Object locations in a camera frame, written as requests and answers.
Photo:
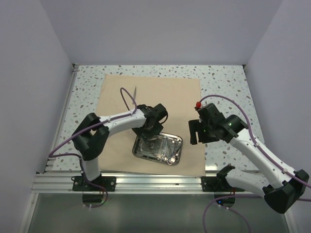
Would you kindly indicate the steel scissors in tray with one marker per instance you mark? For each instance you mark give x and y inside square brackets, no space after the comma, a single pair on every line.
[170,152]

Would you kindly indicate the aluminium left side rail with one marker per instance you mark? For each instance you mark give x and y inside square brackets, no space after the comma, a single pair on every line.
[59,128]

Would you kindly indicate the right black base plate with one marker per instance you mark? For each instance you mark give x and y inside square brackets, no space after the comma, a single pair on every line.
[209,183]

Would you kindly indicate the steel instrument tray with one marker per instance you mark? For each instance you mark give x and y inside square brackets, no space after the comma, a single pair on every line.
[149,149]

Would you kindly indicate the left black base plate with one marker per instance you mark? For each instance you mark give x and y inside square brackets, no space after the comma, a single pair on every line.
[108,182]

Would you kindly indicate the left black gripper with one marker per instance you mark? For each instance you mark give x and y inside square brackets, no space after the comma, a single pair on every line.
[157,127]

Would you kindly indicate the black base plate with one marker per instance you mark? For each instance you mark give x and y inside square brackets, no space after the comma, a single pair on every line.
[108,182]
[209,183]

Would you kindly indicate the aluminium front rail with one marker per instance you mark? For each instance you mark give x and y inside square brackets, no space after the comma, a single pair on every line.
[57,182]

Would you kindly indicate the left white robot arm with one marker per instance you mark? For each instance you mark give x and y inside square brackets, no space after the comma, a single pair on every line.
[91,135]

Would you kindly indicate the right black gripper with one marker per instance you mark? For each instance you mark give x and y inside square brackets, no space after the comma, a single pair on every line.
[195,125]

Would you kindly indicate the aluminium rail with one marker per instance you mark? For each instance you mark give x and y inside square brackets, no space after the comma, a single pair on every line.
[57,182]
[59,128]

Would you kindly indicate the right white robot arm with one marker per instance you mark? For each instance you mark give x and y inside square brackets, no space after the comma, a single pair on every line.
[281,186]

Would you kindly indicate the beige cloth wrap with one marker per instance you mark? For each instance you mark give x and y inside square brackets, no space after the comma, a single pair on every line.
[178,96]

